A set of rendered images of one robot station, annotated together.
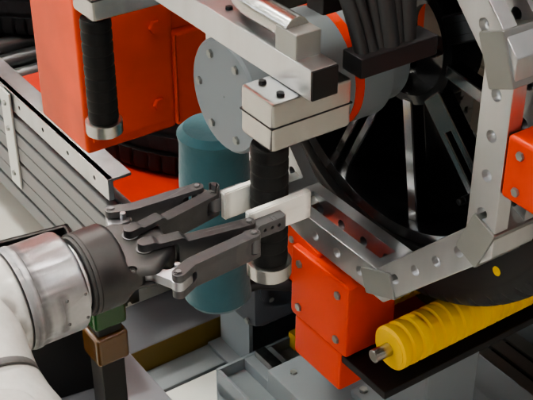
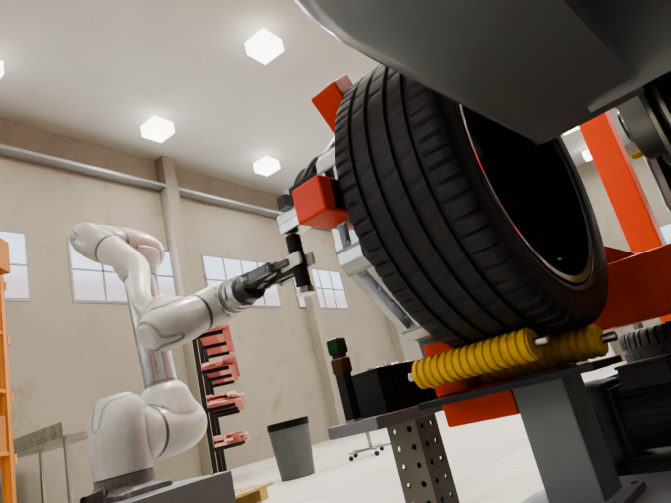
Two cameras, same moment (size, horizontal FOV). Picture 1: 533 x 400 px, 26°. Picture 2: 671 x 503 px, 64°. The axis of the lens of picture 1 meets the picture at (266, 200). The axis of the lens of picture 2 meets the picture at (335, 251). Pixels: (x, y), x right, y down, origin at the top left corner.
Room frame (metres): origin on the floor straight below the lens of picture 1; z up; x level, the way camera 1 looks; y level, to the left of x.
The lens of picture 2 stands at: (0.69, -1.19, 0.47)
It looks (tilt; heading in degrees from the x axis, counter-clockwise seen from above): 17 degrees up; 75
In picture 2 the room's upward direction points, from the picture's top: 14 degrees counter-clockwise
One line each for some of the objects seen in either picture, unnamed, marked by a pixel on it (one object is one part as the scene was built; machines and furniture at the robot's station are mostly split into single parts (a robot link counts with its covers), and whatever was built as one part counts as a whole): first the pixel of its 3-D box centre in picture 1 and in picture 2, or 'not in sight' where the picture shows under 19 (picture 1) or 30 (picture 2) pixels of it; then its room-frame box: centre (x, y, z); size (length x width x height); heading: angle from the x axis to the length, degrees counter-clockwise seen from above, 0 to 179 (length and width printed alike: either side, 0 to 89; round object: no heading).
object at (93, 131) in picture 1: (99, 71); not in sight; (1.19, 0.19, 0.83); 0.04 x 0.04 x 0.16
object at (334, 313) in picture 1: (364, 298); (479, 374); (1.21, -0.13, 0.48); 0.16 x 0.12 x 0.17; 125
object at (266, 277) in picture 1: (269, 205); (298, 262); (0.91, 0.00, 0.83); 0.04 x 0.04 x 0.16
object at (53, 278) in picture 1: (44, 288); (239, 292); (0.78, 0.19, 0.83); 0.09 x 0.06 x 0.09; 35
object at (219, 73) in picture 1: (302, 71); not in sight; (1.15, -0.04, 0.85); 0.21 x 0.14 x 0.14; 125
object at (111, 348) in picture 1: (105, 340); (341, 365); (1.00, 0.18, 0.59); 0.04 x 0.04 x 0.04; 35
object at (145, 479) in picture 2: not in sight; (119, 487); (0.39, 0.47, 0.43); 0.22 x 0.18 x 0.06; 49
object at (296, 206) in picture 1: (278, 213); (290, 261); (0.89, -0.01, 0.83); 0.07 x 0.01 x 0.03; 124
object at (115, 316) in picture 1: (101, 304); (336, 346); (1.00, 0.18, 0.64); 0.04 x 0.04 x 0.04; 35
